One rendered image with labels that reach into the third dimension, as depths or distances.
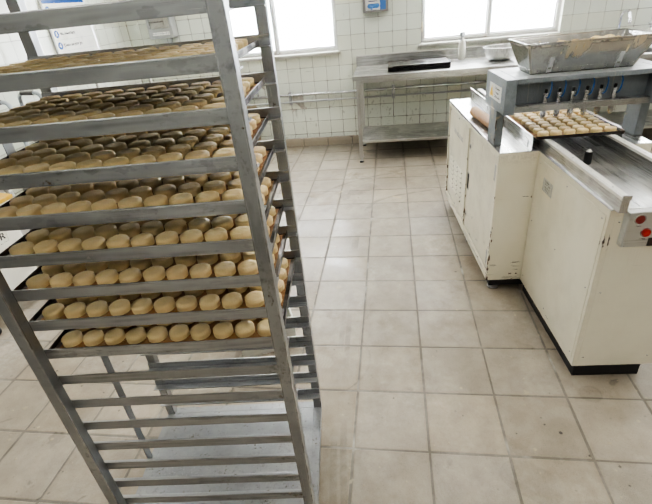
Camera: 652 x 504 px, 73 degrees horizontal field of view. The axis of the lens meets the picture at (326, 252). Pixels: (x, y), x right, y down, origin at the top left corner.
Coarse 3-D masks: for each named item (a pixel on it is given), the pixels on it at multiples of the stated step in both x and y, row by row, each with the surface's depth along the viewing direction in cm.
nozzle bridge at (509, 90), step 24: (504, 72) 219; (576, 72) 202; (600, 72) 197; (624, 72) 197; (648, 72) 196; (504, 96) 205; (528, 96) 212; (552, 96) 211; (576, 96) 211; (624, 96) 209; (648, 96) 205; (624, 120) 227
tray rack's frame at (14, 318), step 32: (32, 32) 114; (0, 288) 98; (32, 352) 107; (64, 416) 118; (128, 416) 151; (320, 416) 175; (96, 448) 129; (160, 448) 169; (192, 448) 168; (224, 448) 167; (256, 448) 165; (288, 448) 164; (320, 448) 165; (96, 480) 132
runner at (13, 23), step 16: (128, 0) 71; (144, 0) 71; (160, 0) 71; (176, 0) 71; (192, 0) 71; (0, 16) 73; (16, 16) 73; (32, 16) 73; (48, 16) 73; (64, 16) 73; (80, 16) 73; (96, 16) 73; (112, 16) 73; (128, 16) 73; (144, 16) 73; (160, 16) 72; (0, 32) 74; (16, 32) 74
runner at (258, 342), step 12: (60, 348) 110; (72, 348) 110; (84, 348) 110; (96, 348) 109; (108, 348) 109; (120, 348) 109; (132, 348) 109; (144, 348) 109; (156, 348) 109; (168, 348) 109; (180, 348) 109; (192, 348) 109; (204, 348) 109; (216, 348) 109; (228, 348) 109; (240, 348) 108
